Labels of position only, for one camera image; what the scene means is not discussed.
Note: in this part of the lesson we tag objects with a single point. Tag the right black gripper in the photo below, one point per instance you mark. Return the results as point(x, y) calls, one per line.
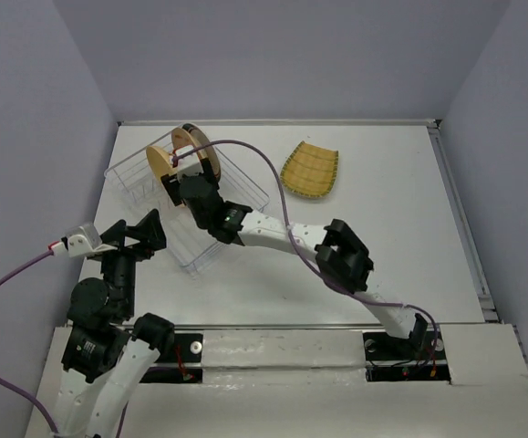
point(173, 183)

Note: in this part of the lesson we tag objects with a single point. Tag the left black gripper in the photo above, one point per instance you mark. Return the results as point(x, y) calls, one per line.
point(150, 229)

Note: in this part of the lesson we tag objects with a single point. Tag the large yellow round plate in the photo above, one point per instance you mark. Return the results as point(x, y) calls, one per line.
point(165, 173)

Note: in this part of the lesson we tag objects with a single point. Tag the white plate green rim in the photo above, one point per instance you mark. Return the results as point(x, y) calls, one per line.
point(201, 137)

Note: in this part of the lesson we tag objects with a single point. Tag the beige bird-pattern plate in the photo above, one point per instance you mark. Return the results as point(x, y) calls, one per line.
point(180, 138)

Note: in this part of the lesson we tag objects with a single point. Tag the yellow bamboo-pattern square plate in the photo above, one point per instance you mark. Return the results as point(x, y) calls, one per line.
point(310, 171)

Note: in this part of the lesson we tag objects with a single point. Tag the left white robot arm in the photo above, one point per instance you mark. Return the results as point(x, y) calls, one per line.
point(103, 363)

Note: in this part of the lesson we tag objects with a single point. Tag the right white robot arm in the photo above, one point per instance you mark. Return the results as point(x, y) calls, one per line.
point(334, 252)

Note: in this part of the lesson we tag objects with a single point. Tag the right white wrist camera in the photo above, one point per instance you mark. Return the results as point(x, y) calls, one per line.
point(186, 161)

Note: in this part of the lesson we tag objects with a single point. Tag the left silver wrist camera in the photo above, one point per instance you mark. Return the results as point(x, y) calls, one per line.
point(85, 240)

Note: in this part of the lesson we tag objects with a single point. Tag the white wire dish rack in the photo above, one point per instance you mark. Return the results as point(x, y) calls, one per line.
point(140, 192)

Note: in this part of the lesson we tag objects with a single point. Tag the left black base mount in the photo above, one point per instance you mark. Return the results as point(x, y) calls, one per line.
point(181, 364)

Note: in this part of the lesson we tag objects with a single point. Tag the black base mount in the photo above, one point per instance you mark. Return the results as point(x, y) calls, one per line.
point(181, 364)
point(394, 360)

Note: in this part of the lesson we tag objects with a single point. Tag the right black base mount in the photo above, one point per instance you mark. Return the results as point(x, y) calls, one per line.
point(394, 360)

